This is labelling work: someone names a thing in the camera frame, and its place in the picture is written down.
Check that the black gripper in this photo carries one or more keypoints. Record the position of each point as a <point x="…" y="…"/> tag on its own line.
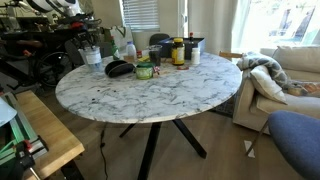
<point x="83" y="33"/>

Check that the silver white cup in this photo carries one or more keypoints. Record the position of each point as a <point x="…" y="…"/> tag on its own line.
<point x="90" y="61"/>

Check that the black oval purse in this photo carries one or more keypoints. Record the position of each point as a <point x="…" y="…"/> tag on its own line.
<point x="119" y="68"/>

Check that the grey upholstered chair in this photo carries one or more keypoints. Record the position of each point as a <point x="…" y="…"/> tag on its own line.
<point x="106" y="50"/>
<point x="158" y="38"/>

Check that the green glass bottle red cap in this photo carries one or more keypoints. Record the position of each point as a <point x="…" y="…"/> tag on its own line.
<point x="115" y="51"/>

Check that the black bicycle wheel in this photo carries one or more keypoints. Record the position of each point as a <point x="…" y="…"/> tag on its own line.
<point x="53" y="70"/>

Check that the white bottle blue cap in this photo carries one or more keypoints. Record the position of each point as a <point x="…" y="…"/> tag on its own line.
<point x="131" y="50"/>

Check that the small red jar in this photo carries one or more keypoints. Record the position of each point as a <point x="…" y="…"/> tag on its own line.
<point x="139" y="54"/>

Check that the yellow flat sponge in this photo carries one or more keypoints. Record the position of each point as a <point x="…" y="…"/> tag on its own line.
<point x="144" y="59"/>

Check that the white window blinds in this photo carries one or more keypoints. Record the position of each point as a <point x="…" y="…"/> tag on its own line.
<point x="140" y="15"/>

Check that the green lidded jar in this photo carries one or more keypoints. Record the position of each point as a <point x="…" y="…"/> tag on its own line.
<point x="144" y="71"/>

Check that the dark glass tumbler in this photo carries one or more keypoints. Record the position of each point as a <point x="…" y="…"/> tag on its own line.
<point x="155" y="55"/>

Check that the small red white trinket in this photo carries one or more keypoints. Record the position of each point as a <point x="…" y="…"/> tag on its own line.
<point x="156" y="70"/>

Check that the navy blue box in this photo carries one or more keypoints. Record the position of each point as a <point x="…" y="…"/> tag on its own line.
<point x="166" y="48"/>

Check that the amber vitamin bottle yellow label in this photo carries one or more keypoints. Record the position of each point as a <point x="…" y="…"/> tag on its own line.
<point x="177" y="51"/>

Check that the wooden workbench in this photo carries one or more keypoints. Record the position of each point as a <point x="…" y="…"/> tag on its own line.
<point x="50" y="130"/>

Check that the brown round coaster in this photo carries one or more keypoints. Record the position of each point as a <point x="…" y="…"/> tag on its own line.
<point x="182" y="67"/>

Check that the pale blue sheet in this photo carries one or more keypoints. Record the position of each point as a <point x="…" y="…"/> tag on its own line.
<point x="6" y="111"/>

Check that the red capped sauce bottle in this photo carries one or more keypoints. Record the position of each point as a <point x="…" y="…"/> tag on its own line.
<point x="191" y="37"/>

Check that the small white pill bottle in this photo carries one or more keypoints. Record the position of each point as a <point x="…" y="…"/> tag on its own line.
<point x="195" y="56"/>

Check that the black table base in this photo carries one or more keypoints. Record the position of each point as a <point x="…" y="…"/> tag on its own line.
<point x="150" y="150"/>

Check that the red black clamp tool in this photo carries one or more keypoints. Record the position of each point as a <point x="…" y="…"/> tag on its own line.
<point x="25" y="156"/>

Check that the beige curtain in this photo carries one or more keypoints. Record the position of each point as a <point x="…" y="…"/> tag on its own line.
<point x="213" y="23"/>

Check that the wooden chair back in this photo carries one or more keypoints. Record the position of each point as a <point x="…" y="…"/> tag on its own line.
<point x="230" y="55"/>

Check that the dark rug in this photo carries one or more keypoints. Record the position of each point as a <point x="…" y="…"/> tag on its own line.
<point x="226" y="106"/>

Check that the grey patterned blanket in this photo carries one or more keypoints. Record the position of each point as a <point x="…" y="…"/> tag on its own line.
<point x="266" y="65"/>

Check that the white cushion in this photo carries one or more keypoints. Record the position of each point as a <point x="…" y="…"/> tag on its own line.
<point x="266" y="85"/>

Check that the white paper scrap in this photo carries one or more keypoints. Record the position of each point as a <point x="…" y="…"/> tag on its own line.
<point x="249" y="148"/>

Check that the beige sofa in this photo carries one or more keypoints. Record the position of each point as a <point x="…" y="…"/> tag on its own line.
<point x="300" y="106"/>

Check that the patterned colourful cushion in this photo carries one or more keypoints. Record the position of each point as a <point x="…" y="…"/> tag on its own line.
<point x="308" y="89"/>

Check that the blue upholstered chair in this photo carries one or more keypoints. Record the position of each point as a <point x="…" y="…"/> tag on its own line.
<point x="298" y="140"/>

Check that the green aluminium guide rail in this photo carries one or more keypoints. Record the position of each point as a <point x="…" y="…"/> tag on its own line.
<point x="20" y="126"/>

